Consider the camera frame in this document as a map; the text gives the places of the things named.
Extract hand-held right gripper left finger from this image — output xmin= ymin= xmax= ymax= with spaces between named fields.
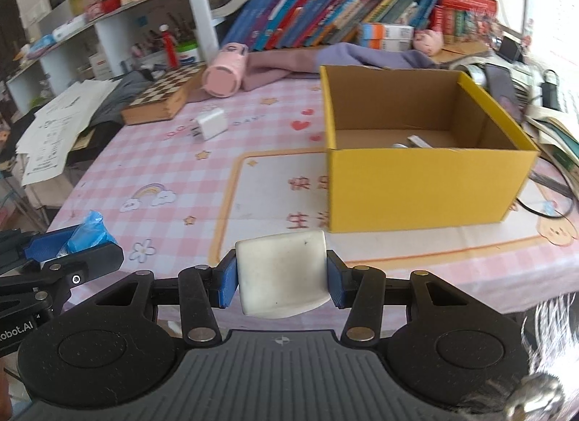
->
xmin=90 ymin=251 xmax=239 ymax=344

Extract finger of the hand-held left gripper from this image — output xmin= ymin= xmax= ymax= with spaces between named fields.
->
xmin=0 ymin=227 xmax=75 ymax=275
xmin=38 ymin=243 xmax=124 ymax=288

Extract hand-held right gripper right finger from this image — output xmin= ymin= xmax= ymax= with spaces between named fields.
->
xmin=326 ymin=250 xmax=471 ymax=344

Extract blue plastic packet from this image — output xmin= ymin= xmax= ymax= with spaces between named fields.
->
xmin=68 ymin=210 xmax=116 ymax=252

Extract white eraser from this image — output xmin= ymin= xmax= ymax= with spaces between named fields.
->
xmin=235 ymin=230 xmax=331 ymax=318

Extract yellow cardboard box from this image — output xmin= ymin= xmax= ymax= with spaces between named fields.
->
xmin=320 ymin=65 xmax=540 ymax=233

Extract desktop with pink checkered cloth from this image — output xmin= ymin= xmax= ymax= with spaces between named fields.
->
xmin=47 ymin=66 xmax=579 ymax=318

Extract white paper sheets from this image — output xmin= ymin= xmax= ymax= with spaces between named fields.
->
xmin=18 ymin=80 xmax=119 ymax=187

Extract white charger plug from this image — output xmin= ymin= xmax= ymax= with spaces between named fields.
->
xmin=195 ymin=107 xmax=228 ymax=141

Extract grey cloth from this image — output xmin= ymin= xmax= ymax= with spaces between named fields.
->
xmin=90 ymin=71 xmax=157 ymax=126

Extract wooden chessboard box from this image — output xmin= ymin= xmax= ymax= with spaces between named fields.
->
xmin=121 ymin=63 xmax=206 ymax=126

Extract pink cup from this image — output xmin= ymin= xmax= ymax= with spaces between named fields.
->
xmin=202 ymin=42 xmax=249 ymax=98

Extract white fur trim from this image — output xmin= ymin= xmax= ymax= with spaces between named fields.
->
xmin=520 ymin=294 xmax=579 ymax=377

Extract pink cloth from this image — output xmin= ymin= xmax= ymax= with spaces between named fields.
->
xmin=244 ymin=43 xmax=345 ymax=92

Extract purple cloth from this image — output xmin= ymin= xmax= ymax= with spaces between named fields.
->
xmin=317 ymin=42 xmax=435 ymax=70

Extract red bottle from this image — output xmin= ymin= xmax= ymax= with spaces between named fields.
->
xmin=160 ymin=25 xmax=179 ymax=70

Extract white jar with green lid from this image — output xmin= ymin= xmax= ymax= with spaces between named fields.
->
xmin=176 ymin=42 xmax=200 ymax=65

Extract orange and white boxes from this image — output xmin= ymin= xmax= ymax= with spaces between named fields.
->
xmin=359 ymin=22 xmax=414 ymax=52

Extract black smartphone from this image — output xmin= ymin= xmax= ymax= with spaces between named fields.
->
xmin=484 ymin=64 xmax=525 ymax=121

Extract pink pig plush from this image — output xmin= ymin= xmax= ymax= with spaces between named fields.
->
xmin=413 ymin=29 xmax=444 ymax=55

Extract pile of books and papers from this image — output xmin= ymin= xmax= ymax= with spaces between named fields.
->
xmin=525 ymin=105 xmax=579 ymax=196

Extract row of colourful books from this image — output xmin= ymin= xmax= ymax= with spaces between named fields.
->
xmin=221 ymin=0 xmax=435 ymax=52

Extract white bookshelf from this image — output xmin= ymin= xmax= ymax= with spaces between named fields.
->
xmin=4 ymin=0 xmax=530 ymax=101

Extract black power adapter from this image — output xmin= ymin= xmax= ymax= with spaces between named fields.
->
xmin=541 ymin=71 xmax=562 ymax=111

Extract black phone stand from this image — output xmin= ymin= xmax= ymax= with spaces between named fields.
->
xmin=498 ymin=36 xmax=523 ymax=64

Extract row of red thick books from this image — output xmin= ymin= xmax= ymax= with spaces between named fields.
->
xmin=430 ymin=0 xmax=498 ymax=45

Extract black cable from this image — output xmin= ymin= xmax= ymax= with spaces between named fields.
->
xmin=516 ymin=168 xmax=577 ymax=218

